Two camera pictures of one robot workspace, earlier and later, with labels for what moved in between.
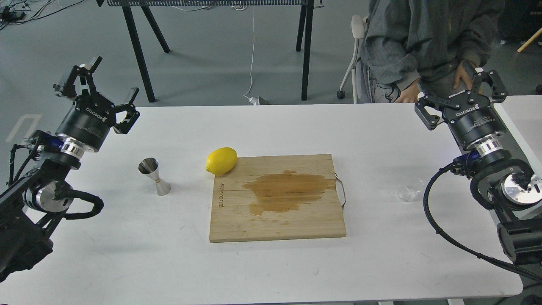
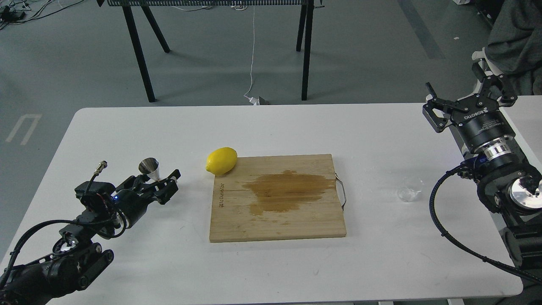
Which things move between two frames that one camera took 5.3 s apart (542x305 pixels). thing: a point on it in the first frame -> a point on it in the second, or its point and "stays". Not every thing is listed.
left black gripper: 90,120 -> 131,200
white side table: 523,113 stays
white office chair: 358,31 -> 481,55
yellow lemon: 221,161 stays
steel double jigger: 150,167 stays
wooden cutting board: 275,198 stays
